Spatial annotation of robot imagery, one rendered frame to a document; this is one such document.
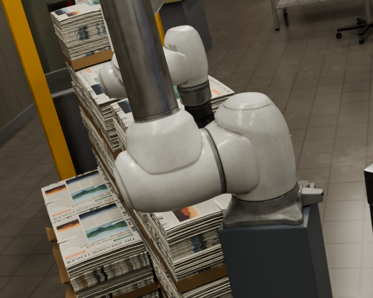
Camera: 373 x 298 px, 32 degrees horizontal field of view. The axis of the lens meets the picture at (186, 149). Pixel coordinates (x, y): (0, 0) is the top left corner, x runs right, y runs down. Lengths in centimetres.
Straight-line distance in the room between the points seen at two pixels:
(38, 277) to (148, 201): 221
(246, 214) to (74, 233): 116
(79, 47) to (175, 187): 159
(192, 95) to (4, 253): 234
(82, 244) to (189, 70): 95
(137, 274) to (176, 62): 96
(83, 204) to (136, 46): 146
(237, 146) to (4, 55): 474
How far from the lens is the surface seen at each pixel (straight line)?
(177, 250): 193
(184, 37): 170
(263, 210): 145
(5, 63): 598
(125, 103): 227
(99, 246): 237
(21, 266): 369
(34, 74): 340
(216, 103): 211
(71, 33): 285
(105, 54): 288
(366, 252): 311
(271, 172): 140
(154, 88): 134
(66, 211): 270
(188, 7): 636
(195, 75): 172
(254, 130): 136
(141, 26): 133
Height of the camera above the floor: 175
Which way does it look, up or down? 23 degrees down
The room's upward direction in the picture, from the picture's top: 13 degrees counter-clockwise
